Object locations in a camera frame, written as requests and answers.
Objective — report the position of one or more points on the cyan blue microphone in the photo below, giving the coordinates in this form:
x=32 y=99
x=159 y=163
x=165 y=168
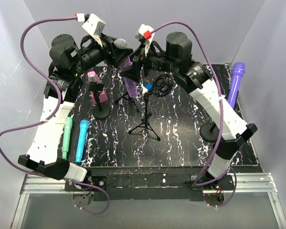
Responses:
x=81 y=140

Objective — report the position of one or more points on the black tripod stand with ring clamp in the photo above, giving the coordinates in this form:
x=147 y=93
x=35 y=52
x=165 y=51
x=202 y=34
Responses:
x=145 y=120

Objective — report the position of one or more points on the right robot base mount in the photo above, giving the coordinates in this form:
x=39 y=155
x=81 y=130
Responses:
x=216 y=194

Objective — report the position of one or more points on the black round-base clip stand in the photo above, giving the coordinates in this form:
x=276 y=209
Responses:
x=101 y=111

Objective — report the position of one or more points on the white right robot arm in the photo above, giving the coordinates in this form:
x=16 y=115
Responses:
x=202 y=85

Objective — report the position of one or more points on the black front mounting rail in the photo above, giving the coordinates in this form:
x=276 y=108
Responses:
x=144 y=183

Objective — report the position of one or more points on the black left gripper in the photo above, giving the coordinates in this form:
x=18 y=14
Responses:
x=118 y=55

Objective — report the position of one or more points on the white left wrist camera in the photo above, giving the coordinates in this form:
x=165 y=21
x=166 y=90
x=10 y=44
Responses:
x=94 y=27

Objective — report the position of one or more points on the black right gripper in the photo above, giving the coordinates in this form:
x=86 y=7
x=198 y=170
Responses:
x=133 y=72

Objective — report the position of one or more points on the blue and white block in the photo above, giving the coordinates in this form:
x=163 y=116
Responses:
x=147 y=88

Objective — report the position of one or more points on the solid purple microphone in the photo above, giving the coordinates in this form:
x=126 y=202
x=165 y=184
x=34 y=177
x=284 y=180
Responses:
x=237 y=73

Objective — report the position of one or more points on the mint green microphone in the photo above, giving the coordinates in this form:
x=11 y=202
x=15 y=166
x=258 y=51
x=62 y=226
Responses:
x=66 y=137

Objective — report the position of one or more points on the black round-base stand right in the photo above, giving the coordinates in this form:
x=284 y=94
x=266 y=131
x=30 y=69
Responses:
x=209 y=132

